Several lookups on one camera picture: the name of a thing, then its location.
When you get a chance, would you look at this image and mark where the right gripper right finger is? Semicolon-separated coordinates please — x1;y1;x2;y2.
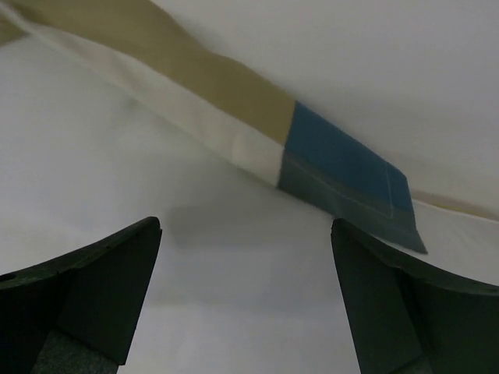
331;219;498;373

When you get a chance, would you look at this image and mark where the white pillow yellow trim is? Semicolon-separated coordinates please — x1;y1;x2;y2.
161;1;498;217

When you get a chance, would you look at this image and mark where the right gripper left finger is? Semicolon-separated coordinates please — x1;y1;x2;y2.
1;217;161;373

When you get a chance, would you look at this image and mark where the blue tan white pillowcase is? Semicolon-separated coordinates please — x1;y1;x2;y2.
1;1;426;253

